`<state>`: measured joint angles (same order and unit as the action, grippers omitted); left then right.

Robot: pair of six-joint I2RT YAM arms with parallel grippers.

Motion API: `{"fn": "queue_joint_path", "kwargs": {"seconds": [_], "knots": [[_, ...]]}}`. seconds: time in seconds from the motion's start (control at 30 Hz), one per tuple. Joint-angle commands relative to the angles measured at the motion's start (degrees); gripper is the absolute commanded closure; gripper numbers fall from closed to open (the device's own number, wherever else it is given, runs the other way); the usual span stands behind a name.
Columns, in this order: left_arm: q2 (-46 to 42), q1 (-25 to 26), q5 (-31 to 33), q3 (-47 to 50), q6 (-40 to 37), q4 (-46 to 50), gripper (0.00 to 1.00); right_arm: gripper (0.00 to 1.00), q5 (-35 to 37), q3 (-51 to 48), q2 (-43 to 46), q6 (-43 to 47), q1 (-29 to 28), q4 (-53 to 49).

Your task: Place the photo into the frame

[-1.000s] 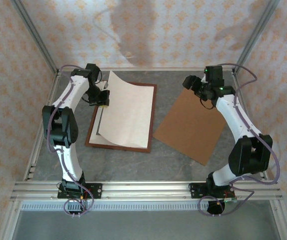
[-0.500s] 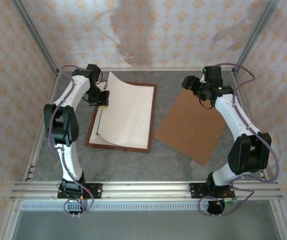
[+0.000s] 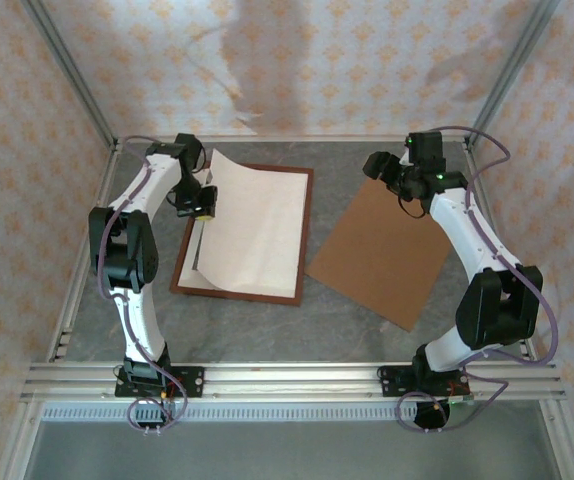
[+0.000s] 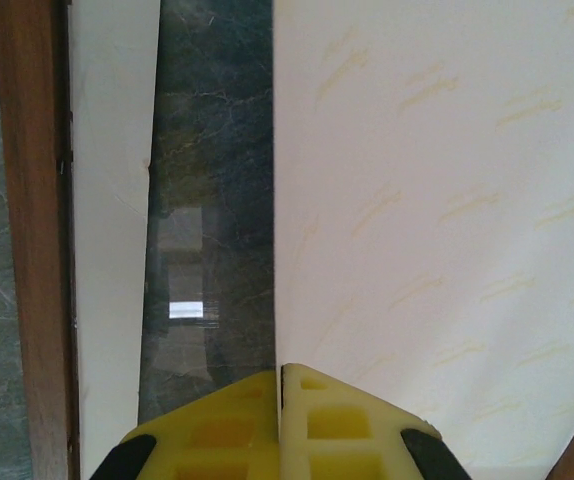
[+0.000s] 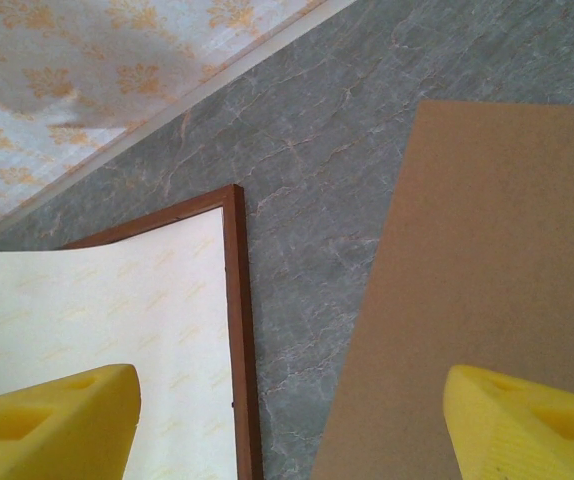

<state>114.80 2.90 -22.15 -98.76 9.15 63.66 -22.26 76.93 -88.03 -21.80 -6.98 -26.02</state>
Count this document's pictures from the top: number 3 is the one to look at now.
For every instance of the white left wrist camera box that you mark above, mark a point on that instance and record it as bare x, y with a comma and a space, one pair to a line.
207, 176

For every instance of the brown frame backing board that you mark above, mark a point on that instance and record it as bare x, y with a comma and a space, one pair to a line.
377, 250

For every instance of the brown wooden picture frame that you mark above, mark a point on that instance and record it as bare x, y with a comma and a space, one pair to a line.
247, 299

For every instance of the aluminium mounting rail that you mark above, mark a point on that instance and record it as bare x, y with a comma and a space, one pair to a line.
292, 382

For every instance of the aluminium corner post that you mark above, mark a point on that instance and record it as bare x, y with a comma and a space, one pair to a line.
69, 65
514, 65

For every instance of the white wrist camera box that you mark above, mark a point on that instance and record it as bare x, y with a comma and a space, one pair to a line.
404, 157
207, 176

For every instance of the aluminium table edge rail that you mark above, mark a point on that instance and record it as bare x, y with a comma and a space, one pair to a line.
103, 192
471, 156
292, 138

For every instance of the aluminium lower frame bar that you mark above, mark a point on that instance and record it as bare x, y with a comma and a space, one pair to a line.
19, 445
567, 445

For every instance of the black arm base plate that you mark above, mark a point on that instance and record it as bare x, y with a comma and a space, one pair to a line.
389, 382
194, 380

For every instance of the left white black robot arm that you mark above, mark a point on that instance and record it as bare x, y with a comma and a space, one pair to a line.
164, 172

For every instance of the small green circuit board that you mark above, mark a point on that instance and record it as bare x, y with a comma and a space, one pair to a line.
462, 399

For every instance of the blue printed paper photo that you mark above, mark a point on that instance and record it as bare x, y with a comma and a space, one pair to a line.
257, 225

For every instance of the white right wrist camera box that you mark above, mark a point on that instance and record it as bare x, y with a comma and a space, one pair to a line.
404, 157

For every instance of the grey metal panel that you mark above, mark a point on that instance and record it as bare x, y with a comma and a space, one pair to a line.
292, 450

